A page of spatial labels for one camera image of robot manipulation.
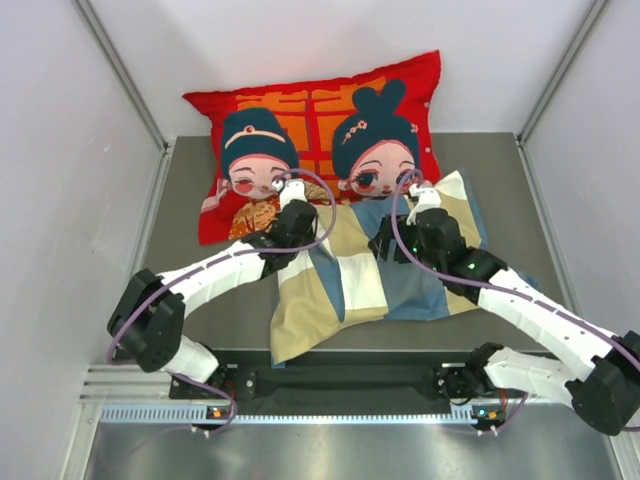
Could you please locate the left aluminium frame post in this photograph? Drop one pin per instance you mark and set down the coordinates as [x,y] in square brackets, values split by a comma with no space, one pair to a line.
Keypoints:
[95,27]

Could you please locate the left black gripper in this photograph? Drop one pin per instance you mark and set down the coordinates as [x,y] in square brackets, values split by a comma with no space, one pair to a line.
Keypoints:
[310,238]

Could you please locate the red cartoon couple pillow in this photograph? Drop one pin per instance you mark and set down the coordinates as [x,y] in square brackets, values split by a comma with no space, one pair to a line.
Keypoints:
[359,134]

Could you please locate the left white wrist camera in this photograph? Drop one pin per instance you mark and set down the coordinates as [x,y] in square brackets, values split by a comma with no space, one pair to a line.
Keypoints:
[289,190]

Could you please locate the right aluminium frame post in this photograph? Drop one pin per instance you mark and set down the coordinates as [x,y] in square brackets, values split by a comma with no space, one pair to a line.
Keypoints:
[577,42]

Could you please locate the aluminium frame post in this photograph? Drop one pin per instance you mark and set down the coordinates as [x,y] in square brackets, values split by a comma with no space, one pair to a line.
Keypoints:
[95,27]
[577,42]

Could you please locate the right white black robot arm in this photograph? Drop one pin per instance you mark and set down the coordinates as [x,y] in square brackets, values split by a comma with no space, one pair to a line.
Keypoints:
[591,370]

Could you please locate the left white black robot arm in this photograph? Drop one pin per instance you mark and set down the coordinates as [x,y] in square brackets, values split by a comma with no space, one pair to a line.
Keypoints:
[148,320]

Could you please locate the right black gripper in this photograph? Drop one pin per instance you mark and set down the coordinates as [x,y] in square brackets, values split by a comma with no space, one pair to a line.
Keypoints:
[381,242]

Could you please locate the blue beige checked pillowcase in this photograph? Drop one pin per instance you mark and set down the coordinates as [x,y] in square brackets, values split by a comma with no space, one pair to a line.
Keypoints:
[341,284]

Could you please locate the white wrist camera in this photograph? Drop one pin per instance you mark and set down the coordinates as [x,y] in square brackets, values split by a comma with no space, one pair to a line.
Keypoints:
[289,190]
[424,197]

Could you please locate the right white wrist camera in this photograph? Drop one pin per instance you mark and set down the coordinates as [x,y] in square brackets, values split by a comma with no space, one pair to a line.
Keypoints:
[424,197]

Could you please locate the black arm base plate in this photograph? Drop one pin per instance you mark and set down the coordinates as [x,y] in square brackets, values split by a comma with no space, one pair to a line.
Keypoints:
[334,382]

